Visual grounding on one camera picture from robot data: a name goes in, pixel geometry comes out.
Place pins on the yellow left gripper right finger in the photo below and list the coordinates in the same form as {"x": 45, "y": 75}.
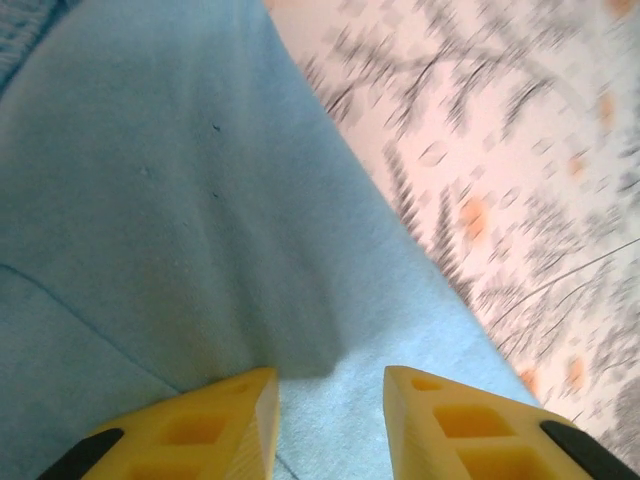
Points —
{"x": 480, "y": 430}

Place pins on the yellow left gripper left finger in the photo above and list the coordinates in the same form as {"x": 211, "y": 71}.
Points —
{"x": 200, "y": 435}

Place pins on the light blue printed t-shirt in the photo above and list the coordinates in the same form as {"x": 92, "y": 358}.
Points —
{"x": 175, "y": 200}

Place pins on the floral patterned tablecloth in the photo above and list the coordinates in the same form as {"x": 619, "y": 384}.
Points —
{"x": 500, "y": 150}

